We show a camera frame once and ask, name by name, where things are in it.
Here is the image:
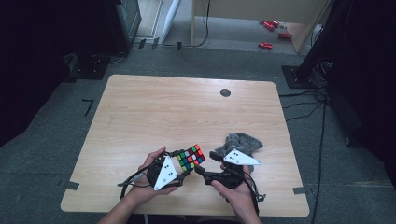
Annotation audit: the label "bundle of black cables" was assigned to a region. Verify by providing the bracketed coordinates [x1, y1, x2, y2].
[309, 59, 334, 89]

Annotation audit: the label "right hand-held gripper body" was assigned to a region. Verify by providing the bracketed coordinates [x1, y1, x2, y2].
[214, 148, 262, 189]

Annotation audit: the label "hand-held gripper cable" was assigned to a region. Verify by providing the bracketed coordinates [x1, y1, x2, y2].
[117, 163, 157, 200]
[242, 171, 267, 217]

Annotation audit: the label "grey microfibre cloth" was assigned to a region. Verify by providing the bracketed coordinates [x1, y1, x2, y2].
[214, 133, 264, 173]

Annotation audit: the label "flat black stand base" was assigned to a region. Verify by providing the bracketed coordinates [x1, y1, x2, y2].
[66, 52, 108, 81]
[281, 64, 318, 90]

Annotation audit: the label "left hand-held gripper cable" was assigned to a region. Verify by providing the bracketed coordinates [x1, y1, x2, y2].
[117, 163, 157, 200]

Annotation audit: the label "black stand post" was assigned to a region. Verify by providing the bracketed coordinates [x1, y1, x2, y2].
[295, 0, 353, 82]

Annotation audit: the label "black floor cables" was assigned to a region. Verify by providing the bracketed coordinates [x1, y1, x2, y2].
[278, 88, 328, 123]

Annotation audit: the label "black looped floor cable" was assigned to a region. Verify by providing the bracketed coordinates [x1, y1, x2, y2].
[92, 50, 129, 65]

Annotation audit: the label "black curtain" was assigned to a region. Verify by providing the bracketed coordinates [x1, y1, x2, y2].
[323, 0, 396, 188]
[0, 0, 120, 147]

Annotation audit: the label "person's left hand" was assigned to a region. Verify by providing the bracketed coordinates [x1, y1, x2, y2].
[129, 147, 178, 206]

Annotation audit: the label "long black floor cable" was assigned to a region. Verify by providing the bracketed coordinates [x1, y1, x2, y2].
[311, 102, 327, 224]

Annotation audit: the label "hanging black cable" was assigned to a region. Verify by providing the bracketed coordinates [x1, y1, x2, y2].
[162, 0, 211, 49]

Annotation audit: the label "multicoloured puzzle cube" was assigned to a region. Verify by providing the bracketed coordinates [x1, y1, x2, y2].
[176, 144, 206, 173]

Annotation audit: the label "black glass-front cabinet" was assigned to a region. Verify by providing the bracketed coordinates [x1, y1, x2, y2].
[106, 0, 143, 54]

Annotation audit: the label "person's right hand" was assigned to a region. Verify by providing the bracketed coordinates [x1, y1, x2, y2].
[211, 166, 256, 216]

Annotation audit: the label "right hand-held gripper cable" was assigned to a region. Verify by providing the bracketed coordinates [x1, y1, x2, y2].
[242, 171, 267, 217]

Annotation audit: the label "white board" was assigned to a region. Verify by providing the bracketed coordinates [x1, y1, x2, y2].
[162, 0, 182, 43]

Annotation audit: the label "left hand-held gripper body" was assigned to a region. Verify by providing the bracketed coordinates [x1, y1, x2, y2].
[146, 155, 185, 191]

